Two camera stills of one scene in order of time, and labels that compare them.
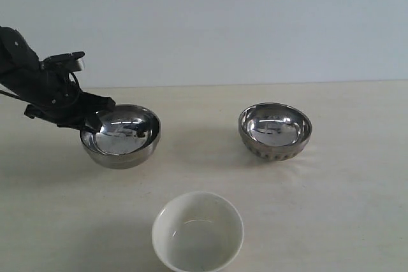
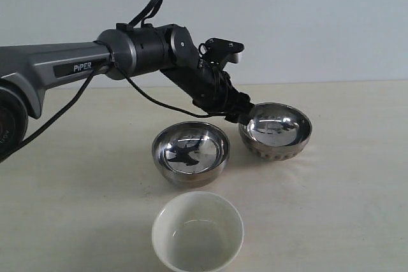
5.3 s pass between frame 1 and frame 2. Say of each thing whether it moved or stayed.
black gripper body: moved
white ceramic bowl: stayed
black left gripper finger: moved
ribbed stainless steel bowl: stayed
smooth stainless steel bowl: moved
